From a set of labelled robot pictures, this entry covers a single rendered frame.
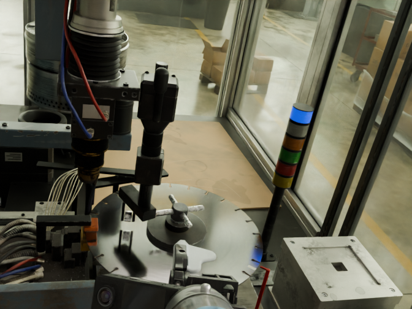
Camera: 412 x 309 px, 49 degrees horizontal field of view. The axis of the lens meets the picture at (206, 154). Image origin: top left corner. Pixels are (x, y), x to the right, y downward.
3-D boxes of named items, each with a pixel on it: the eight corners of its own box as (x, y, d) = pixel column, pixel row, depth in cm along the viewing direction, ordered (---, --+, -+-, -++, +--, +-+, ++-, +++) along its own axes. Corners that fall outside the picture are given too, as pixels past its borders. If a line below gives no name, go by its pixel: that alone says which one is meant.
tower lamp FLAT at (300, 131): (300, 129, 100) (304, 116, 99) (309, 138, 96) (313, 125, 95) (282, 128, 99) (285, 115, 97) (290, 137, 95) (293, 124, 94)
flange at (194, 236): (135, 222, 84) (136, 211, 83) (181, 206, 92) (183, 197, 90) (170, 257, 78) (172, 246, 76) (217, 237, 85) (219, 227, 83)
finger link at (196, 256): (212, 247, 68) (215, 287, 60) (173, 242, 68) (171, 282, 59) (216, 229, 67) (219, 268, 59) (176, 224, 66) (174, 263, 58)
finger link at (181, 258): (184, 264, 63) (183, 308, 55) (171, 263, 63) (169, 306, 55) (189, 236, 62) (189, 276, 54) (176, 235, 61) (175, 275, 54)
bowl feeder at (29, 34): (116, 120, 171) (125, 24, 154) (124, 160, 145) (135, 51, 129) (29, 116, 162) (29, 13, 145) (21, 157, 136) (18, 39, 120)
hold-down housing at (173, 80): (163, 175, 77) (180, 61, 68) (164, 190, 73) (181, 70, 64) (131, 172, 76) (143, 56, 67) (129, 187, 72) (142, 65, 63)
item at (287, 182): (286, 178, 106) (289, 167, 105) (293, 189, 102) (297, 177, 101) (268, 178, 105) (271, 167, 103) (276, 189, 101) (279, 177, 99)
